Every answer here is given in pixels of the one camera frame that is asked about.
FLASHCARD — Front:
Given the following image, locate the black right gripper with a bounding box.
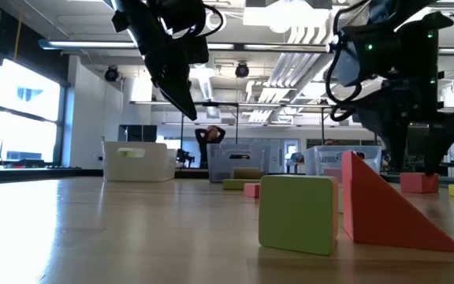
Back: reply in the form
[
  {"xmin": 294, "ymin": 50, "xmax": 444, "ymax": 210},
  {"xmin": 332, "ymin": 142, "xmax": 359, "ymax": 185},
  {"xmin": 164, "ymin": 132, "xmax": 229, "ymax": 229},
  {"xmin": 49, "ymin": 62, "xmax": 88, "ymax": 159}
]
[{"xmin": 342, "ymin": 10, "xmax": 454, "ymax": 178}]

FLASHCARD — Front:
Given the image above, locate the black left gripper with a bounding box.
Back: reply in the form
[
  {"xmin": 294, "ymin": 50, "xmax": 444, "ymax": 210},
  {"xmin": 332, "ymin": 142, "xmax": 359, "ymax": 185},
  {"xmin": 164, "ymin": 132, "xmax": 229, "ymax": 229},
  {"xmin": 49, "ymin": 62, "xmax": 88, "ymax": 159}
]
[{"xmin": 110, "ymin": 0, "xmax": 212, "ymax": 122}]

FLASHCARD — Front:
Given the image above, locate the red triangular block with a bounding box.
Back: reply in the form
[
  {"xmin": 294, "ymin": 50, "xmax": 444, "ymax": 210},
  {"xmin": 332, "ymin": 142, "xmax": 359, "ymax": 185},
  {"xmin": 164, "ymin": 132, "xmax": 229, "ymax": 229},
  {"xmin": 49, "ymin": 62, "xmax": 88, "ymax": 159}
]
[{"xmin": 341, "ymin": 150, "xmax": 454, "ymax": 255}]

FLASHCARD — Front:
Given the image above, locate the green cube block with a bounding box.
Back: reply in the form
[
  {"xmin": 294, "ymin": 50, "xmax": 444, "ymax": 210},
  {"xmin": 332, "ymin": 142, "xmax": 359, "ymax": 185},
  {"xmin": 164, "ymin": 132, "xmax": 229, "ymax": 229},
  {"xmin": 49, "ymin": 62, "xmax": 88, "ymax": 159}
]
[{"xmin": 258, "ymin": 174, "xmax": 340, "ymax": 257}]

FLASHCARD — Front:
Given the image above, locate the black cabinet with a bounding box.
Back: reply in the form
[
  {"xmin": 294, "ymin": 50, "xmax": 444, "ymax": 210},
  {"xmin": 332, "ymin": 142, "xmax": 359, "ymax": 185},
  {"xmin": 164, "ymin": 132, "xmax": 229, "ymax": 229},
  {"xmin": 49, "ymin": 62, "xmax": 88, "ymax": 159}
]
[{"xmin": 117, "ymin": 124, "xmax": 159, "ymax": 144}]

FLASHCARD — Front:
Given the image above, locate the black ceiling spotlight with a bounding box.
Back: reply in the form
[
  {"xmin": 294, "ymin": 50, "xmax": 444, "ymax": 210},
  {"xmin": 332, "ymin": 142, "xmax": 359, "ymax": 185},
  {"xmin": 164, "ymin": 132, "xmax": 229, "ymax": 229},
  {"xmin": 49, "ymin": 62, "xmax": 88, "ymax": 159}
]
[
  {"xmin": 234, "ymin": 61, "xmax": 251, "ymax": 80},
  {"xmin": 103, "ymin": 65, "xmax": 121, "ymax": 84}
]

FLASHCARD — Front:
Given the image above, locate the white plastic bin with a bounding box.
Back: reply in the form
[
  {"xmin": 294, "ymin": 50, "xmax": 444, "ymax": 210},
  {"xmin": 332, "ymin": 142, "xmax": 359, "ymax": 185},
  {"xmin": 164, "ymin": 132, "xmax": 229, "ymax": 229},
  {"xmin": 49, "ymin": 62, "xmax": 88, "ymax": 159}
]
[{"xmin": 102, "ymin": 140, "xmax": 179, "ymax": 183}]

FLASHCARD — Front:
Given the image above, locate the grey translucent plastic bin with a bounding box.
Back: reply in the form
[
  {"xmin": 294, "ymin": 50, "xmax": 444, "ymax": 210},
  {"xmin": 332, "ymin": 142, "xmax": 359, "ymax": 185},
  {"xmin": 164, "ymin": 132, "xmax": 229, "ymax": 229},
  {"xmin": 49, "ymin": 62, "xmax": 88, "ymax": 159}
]
[{"xmin": 207, "ymin": 142, "xmax": 271, "ymax": 184}]

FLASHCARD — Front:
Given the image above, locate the long ceiling light bar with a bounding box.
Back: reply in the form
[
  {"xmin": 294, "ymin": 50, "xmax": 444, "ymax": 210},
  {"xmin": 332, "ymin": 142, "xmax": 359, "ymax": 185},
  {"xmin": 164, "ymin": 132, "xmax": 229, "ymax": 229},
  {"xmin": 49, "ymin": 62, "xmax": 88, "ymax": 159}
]
[{"xmin": 37, "ymin": 38, "xmax": 454, "ymax": 56}]

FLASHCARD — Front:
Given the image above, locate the clear plastic bin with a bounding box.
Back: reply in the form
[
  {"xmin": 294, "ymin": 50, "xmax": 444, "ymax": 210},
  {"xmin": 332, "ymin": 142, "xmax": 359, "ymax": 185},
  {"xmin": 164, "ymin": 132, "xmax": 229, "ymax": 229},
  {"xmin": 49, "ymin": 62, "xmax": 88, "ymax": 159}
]
[{"xmin": 303, "ymin": 145, "xmax": 382, "ymax": 183}]

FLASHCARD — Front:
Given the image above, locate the large window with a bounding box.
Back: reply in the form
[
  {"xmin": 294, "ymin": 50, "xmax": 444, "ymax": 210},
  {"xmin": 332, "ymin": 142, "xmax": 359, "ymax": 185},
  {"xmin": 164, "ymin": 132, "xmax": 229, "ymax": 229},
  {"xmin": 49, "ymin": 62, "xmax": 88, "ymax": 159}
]
[{"xmin": 0, "ymin": 58, "xmax": 69, "ymax": 169}]

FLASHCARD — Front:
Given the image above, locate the black metal frame rig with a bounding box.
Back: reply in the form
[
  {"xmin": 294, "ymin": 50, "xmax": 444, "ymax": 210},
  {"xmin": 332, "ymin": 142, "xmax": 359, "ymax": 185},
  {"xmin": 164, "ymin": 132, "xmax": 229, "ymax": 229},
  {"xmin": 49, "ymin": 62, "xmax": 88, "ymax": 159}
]
[
  {"xmin": 179, "ymin": 100, "xmax": 241, "ymax": 140},
  {"xmin": 316, "ymin": 103, "xmax": 379, "ymax": 148}
]

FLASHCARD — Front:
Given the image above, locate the white coiled cable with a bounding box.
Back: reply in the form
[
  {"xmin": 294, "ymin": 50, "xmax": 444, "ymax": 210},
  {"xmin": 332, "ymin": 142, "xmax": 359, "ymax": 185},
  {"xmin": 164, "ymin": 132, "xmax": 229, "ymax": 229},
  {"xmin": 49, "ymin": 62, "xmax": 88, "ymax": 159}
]
[{"xmin": 204, "ymin": 5, "xmax": 228, "ymax": 33}]

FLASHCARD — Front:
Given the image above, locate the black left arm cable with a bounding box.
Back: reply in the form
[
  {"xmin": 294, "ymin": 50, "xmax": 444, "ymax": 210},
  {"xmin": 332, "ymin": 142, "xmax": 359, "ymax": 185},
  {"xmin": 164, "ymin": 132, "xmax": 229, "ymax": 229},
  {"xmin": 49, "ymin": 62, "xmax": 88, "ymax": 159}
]
[{"xmin": 194, "ymin": 3, "xmax": 225, "ymax": 39}]

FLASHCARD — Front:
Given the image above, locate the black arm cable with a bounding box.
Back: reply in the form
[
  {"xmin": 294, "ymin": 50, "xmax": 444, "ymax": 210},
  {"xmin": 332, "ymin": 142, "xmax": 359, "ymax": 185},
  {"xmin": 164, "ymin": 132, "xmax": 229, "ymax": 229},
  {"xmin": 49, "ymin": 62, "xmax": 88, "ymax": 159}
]
[
  {"xmin": 324, "ymin": 0, "xmax": 367, "ymax": 124},
  {"xmin": 194, "ymin": 3, "xmax": 225, "ymax": 39}
]

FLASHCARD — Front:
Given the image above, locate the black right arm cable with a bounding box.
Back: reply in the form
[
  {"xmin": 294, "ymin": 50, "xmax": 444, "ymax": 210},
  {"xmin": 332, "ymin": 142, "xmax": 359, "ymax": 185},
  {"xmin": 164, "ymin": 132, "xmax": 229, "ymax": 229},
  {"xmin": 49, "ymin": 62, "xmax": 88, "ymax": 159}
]
[{"xmin": 324, "ymin": 0, "xmax": 367, "ymax": 124}]

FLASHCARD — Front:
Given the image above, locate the black aluminium table frame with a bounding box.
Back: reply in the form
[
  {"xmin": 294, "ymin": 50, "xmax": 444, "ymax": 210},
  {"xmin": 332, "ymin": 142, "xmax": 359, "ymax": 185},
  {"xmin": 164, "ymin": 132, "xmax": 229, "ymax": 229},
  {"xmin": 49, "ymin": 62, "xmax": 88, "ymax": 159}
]
[{"xmin": 0, "ymin": 165, "xmax": 454, "ymax": 189}]

